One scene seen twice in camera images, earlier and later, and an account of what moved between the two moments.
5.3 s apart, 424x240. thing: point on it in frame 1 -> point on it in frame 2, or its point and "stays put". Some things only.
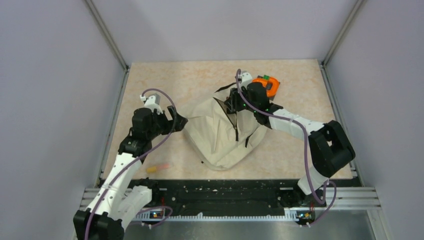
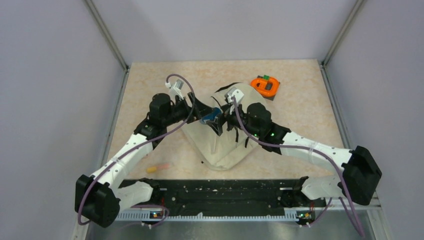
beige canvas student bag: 221,140 stays put
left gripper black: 169,123 -> 200,110
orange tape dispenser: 270,83 stays put
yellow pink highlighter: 154,168 stays put
